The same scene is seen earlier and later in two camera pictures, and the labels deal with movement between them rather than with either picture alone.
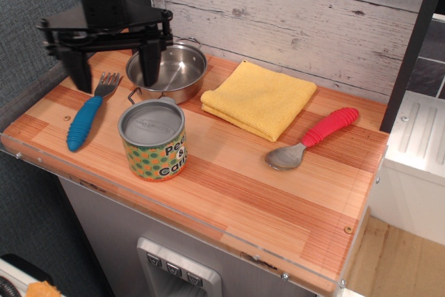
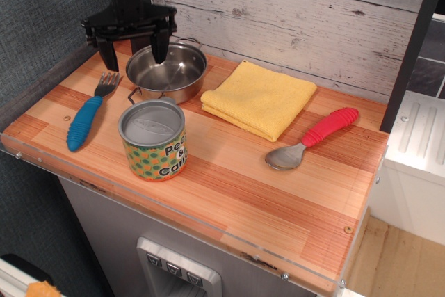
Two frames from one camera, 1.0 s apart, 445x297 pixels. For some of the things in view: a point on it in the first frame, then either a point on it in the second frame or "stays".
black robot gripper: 110,19 -> 132,15
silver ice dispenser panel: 165,272 stays
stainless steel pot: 183,69 stays
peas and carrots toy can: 154,138 stays
